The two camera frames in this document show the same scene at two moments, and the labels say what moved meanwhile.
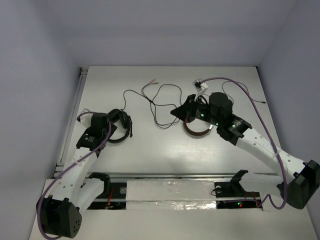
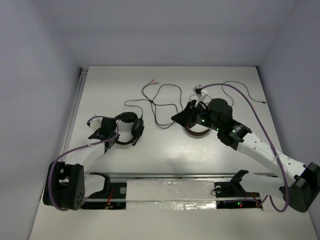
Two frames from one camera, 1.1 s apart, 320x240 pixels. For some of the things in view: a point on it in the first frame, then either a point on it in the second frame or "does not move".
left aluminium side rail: [60, 170] does not move
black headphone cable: [154, 105] to [151, 101]
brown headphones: [197, 133] does not move
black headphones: [114, 115] to [137, 127]
